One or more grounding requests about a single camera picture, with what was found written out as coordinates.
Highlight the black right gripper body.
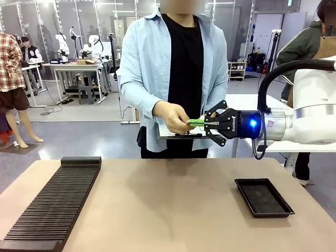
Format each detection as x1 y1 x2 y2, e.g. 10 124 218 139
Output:
219 108 264 140

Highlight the green PCB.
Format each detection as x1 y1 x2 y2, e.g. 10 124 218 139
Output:
186 119 205 128

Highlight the black clipboard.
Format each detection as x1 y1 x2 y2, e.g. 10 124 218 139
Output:
156 124 220 141

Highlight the person's left forearm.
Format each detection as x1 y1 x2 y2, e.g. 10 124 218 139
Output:
203 76 229 116

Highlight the person's right forearm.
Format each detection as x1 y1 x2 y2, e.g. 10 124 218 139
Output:
119 75 165 117

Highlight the black slotted PCB rack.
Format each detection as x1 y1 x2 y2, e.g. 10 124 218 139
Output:
0 156 102 252

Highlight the person's right hand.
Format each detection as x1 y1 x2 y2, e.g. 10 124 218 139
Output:
153 100 191 135

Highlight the white side table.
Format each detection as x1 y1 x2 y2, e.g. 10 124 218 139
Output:
225 93 336 170

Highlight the white shoe shelf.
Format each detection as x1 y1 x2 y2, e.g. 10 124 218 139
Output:
227 61 248 82

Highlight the person in light blue shirt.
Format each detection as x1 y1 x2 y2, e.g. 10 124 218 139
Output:
119 7 229 160

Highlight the black plastic tray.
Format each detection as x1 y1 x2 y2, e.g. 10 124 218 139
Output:
234 178 296 219

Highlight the black tripod pole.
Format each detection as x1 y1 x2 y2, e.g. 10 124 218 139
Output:
266 29 282 69

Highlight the person in brown apron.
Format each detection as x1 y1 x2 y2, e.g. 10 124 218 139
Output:
275 0 336 187

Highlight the grey plastic stool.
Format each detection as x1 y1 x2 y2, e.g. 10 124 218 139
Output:
78 84 96 106

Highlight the white background workbench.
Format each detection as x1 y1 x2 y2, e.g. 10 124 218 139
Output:
49 59 113 103

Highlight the white background desk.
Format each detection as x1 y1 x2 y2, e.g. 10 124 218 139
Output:
21 59 48 108

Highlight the seated person in black jacket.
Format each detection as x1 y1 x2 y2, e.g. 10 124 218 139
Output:
19 36 43 63

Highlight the person in plaid shirt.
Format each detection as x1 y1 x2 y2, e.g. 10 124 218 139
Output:
0 30 45 149

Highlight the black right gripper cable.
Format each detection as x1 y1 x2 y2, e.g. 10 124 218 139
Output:
251 109 269 161

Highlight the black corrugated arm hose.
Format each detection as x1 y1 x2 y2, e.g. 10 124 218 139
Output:
257 58 336 111

